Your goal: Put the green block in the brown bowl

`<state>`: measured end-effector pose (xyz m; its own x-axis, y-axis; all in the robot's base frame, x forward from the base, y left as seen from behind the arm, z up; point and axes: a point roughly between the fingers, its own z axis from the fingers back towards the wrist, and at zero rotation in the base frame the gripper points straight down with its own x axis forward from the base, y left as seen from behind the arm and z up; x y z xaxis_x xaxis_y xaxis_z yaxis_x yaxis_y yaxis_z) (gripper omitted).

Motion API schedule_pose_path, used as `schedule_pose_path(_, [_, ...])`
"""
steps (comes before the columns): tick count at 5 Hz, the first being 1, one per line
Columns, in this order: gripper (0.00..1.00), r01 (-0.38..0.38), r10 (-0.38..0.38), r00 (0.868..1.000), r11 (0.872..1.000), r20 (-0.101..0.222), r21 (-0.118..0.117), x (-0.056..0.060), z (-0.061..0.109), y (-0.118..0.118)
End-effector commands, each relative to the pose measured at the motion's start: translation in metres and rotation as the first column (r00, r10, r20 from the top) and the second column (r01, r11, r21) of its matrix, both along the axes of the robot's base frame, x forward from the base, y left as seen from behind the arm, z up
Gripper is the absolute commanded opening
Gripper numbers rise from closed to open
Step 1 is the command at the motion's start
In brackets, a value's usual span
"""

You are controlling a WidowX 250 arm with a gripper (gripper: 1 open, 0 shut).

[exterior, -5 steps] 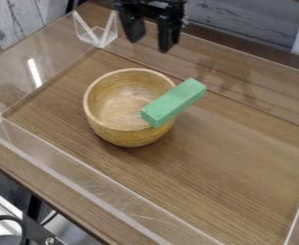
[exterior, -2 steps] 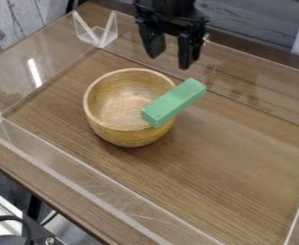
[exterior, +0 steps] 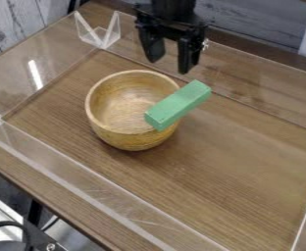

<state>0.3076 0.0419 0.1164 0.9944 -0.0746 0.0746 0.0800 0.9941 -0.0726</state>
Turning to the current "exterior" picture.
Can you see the green rectangular block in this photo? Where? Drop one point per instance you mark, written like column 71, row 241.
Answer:
column 175, row 107

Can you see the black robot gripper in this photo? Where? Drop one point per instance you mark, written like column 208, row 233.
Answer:
column 172, row 19

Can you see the black metal table bracket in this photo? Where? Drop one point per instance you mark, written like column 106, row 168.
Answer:
column 42, row 242

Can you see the clear acrylic tray walls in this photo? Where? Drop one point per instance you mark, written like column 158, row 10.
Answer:
column 220, row 188

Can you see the brown wooden bowl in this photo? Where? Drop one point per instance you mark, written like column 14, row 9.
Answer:
column 117, row 103

